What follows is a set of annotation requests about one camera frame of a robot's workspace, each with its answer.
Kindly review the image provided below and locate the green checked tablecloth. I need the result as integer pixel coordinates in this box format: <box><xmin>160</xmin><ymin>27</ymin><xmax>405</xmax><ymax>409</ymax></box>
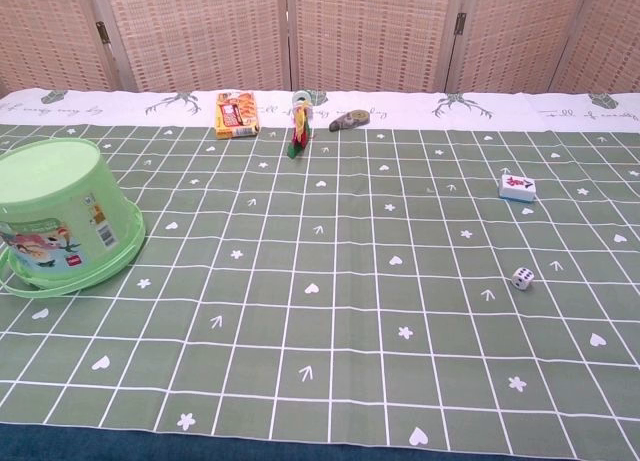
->
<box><xmin>0</xmin><ymin>88</ymin><xmax>640</xmax><ymax>461</ymax></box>

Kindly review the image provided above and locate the small white die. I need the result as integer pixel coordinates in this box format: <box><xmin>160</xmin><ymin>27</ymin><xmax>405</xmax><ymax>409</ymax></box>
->
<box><xmin>510</xmin><ymin>266</ymin><xmax>534</xmax><ymax>292</ymax></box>

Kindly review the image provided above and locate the colourful feather shuttlecock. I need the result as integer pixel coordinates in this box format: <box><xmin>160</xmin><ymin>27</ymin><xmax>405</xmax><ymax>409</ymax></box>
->
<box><xmin>286</xmin><ymin>89</ymin><xmax>315</xmax><ymax>158</ymax></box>

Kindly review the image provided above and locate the grey correction tape dispenser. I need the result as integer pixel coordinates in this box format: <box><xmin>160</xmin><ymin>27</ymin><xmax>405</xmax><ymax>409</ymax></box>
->
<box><xmin>329</xmin><ymin>109</ymin><xmax>371</xmax><ymax>132</ymax></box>

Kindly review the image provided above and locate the yellow orange snack box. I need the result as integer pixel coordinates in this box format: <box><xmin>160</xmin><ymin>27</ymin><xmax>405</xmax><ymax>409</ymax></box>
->
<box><xmin>215</xmin><ymin>91</ymin><xmax>262</xmax><ymax>141</ymax></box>

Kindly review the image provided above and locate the woven bamboo folding screen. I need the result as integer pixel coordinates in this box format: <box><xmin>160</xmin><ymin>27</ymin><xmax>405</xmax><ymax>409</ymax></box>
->
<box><xmin>0</xmin><ymin>0</ymin><xmax>640</xmax><ymax>95</ymax></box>

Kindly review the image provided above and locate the white mahjong tile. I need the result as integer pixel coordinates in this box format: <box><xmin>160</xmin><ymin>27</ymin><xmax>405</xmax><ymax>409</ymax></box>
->
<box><xmin>498</xmin><ymin>173</ymin><xmax>537</xmax><ymax>203</ymax></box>

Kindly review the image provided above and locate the green plastic bucket with lid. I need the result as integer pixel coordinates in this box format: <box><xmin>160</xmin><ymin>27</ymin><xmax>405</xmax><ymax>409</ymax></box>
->
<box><xmin>0</xmin><ymin>137</ymin><xmax>147</xmax><ymax>298</ymax></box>

